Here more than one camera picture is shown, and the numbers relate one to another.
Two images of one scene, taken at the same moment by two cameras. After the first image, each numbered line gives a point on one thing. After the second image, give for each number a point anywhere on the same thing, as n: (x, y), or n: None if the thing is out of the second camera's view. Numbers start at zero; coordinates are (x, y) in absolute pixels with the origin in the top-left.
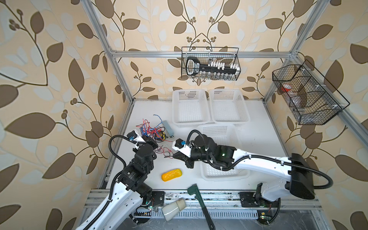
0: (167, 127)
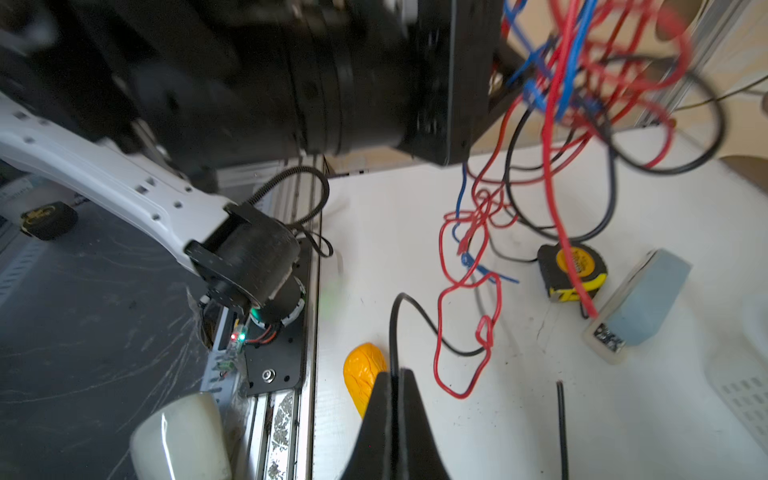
0: (638, 307)
